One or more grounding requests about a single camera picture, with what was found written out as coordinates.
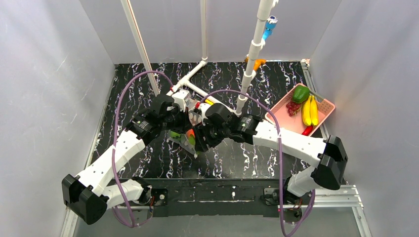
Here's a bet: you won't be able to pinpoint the orange toy carrot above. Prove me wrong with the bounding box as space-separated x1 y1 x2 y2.
186 129 196 146

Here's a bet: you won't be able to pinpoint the green toy bell pepper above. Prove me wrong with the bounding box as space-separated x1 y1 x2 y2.
292 85 310 104

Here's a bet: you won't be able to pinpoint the blue hanging bottle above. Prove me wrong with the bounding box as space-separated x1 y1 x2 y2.
262 15 278 41

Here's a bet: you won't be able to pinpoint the yellow toy banana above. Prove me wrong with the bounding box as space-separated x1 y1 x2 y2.
301 96 312 126
310 95 319 126

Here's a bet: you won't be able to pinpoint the clear polka dot zip bag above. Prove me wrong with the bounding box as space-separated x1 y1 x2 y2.
168 108 203 158

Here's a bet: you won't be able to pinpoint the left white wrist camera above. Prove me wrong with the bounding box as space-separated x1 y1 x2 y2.
171 89 193 112

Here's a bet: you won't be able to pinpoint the yellow handled screwdriver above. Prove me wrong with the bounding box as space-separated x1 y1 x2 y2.
205 99 214 105

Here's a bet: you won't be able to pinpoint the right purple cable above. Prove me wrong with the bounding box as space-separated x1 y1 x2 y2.
200 89 316 237

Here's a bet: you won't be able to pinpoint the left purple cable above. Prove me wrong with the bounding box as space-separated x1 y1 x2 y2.
111 70 174 228

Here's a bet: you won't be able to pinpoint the orange object at back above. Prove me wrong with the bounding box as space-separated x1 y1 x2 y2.
253 59 266 72

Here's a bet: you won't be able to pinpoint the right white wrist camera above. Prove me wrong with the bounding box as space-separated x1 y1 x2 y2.
194 103 211 123

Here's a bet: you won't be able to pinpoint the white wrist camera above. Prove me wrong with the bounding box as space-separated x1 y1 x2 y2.
171 89 193 112
194 103 211 123

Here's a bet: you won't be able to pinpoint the purple cable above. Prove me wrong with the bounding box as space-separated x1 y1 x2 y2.
111 70 174 228
200 89 316 237

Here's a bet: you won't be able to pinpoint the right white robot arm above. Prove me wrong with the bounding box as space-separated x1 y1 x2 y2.
193 103 348 197

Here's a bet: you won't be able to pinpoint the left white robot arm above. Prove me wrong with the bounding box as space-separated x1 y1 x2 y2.
62 90 194 225

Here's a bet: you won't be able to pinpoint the red toy chili pepper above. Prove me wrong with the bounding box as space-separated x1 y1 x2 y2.
302 125 313 136

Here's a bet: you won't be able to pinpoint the white pvc pipe frame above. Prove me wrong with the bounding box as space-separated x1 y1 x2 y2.
121 0 278 115

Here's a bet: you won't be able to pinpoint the red toy grapes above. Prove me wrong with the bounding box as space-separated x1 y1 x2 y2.
286 101 301 117

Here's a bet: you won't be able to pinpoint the green toy watermelon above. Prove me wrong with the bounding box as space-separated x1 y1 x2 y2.
169 130 181 139

